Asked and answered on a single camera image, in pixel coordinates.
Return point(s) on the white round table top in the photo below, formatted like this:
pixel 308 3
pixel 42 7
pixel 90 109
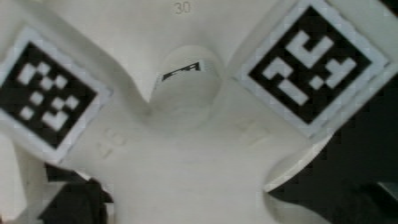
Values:
pixel 148 30

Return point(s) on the white cylindrical table leg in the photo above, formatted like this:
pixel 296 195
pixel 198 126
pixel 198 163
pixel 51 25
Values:
pixel 188 86

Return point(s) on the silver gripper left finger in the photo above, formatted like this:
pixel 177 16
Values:
pixel 67 202

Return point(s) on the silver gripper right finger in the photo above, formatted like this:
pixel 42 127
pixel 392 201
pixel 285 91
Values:
pixel 347 202

